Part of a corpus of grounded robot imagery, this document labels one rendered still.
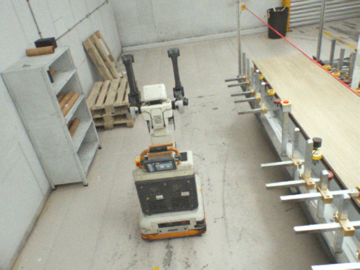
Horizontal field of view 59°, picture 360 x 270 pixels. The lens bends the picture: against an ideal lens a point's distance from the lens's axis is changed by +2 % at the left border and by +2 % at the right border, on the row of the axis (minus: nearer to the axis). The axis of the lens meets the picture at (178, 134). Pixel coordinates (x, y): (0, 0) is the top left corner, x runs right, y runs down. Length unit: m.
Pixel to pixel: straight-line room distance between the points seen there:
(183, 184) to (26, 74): 1.95
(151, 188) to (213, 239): 0.78
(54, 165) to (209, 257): 2.14
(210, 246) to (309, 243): 0.87
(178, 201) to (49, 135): 1.73
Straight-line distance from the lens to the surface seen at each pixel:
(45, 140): 3.91
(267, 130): 3.30
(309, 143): 2.28
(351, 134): 2.93
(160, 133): 2.95
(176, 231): 3.09
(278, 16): 8.98
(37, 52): 4.06
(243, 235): 3.17
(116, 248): 3.29
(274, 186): 2.37
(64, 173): 4.12
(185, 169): 2.70
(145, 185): 2.82
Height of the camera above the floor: 2.38
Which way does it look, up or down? 30 degrees down
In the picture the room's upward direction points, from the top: 9 degrees counter-clockwise
